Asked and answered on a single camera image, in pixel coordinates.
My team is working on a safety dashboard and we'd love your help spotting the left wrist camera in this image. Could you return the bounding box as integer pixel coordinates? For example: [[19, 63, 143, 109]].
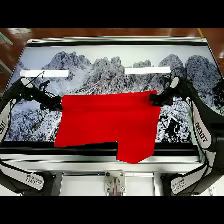
[[37, 79, 52, 92]]

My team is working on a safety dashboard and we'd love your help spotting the red T-shirt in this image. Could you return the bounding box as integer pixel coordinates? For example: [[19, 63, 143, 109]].
[[54, 89, 162, 165]]

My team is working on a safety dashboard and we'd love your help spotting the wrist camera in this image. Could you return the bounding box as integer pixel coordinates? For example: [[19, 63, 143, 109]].
[[167, 73, 181, 90], [37, 79, 52, 92]]

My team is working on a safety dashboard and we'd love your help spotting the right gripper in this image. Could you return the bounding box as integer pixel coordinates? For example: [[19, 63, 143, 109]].
[[148, 91, 168, 108]]

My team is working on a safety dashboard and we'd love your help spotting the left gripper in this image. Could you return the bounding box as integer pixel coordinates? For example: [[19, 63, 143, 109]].
[[39, 97, 64, 113]]

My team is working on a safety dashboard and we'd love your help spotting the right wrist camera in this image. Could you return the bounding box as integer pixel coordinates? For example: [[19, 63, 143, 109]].
[[167, 73, 181, 90]]

